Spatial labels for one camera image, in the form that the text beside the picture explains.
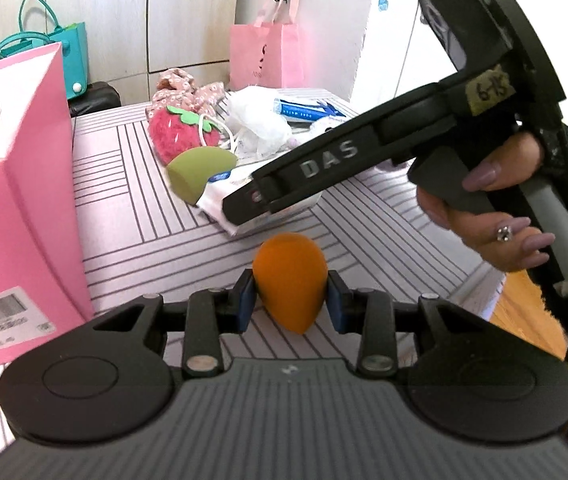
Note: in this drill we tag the blue and white tube pack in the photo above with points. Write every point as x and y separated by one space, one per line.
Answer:
309 107

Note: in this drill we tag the orange makeup sponge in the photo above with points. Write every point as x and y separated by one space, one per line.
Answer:
291 280

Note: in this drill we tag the person's right hand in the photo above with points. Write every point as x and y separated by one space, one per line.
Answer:
494 245

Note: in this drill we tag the green makeup sponge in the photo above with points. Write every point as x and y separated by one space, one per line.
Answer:
199 172

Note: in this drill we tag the white panda plush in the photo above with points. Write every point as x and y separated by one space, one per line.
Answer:
324 126

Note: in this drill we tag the teal tote bag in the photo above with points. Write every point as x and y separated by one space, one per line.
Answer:
71 60

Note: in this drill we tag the pink cardboard box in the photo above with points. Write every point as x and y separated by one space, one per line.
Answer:
19 200

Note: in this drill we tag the white wipes packet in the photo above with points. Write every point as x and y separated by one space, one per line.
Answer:
216 195

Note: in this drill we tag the pink strawberry plush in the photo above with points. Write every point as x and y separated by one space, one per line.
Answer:
176 132

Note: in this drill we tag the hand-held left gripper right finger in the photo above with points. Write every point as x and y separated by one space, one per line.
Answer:
336 305

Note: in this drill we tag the beige wardrobe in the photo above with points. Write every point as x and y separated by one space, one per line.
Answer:
114 10

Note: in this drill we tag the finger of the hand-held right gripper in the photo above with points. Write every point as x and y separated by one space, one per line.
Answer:
244 210

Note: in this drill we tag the pink floral scrunchie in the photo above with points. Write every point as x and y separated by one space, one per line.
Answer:
189 87

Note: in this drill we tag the white cabinet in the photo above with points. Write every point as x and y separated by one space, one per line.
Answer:
394 60

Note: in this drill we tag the striped tablecloth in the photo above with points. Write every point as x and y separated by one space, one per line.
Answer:
139 220

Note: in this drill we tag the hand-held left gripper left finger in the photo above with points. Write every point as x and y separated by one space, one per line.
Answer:
244 305

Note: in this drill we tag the white plastic bag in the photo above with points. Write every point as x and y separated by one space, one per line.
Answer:
259 120

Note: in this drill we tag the pink paper bag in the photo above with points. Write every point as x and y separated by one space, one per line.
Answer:
264 55

